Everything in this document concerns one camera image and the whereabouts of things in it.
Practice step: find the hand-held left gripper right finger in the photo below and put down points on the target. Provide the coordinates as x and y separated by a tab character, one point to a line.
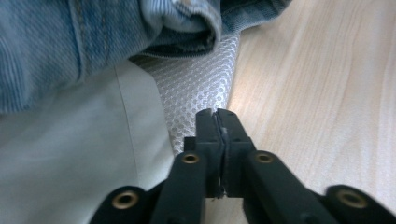
249	180

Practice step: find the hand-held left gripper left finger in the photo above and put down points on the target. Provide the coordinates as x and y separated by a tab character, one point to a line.
193	174

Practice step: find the white mesh laundry bag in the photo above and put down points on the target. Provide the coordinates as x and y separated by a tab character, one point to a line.
193	84

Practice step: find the light blue denim jeans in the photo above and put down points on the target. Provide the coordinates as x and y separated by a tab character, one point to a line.
46	46

